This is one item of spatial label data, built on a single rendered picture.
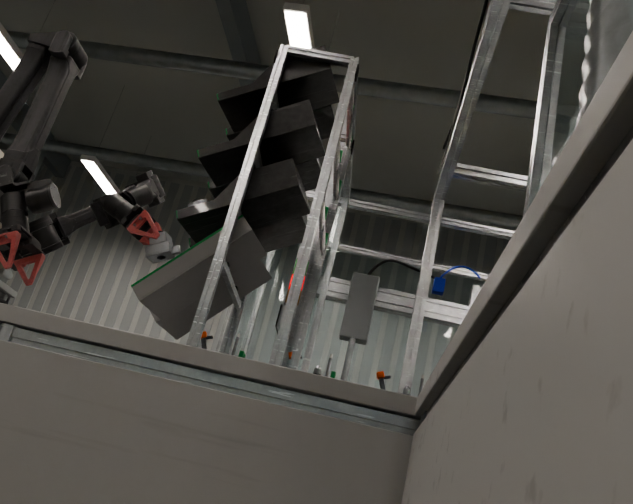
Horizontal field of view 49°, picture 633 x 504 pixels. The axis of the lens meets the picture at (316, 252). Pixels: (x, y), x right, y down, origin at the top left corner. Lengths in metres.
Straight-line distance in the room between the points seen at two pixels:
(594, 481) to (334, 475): 0.83
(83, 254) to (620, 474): 11.60
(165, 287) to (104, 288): 9.89
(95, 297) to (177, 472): 10.32
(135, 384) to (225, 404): 0.15
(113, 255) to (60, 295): 1.02
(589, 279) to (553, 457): 0.08
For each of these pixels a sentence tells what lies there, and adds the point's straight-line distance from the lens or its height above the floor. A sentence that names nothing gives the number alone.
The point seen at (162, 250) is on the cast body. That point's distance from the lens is 1.75.
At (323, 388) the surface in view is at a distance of 1.11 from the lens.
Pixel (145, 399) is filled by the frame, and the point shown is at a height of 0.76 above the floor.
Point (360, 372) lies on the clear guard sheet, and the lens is 3.25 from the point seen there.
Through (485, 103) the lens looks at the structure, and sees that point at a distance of 7.21.
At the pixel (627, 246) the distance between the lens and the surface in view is 0.29.
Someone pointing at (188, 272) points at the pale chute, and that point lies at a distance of 1.48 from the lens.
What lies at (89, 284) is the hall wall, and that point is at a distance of 11.50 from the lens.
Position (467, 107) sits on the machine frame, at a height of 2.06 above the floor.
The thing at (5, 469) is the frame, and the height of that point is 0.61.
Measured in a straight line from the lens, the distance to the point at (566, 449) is 0.32.
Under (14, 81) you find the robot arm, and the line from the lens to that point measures 1.89.
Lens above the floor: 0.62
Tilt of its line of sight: 22 degrees up
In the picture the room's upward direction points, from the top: 14 degrees clockwise
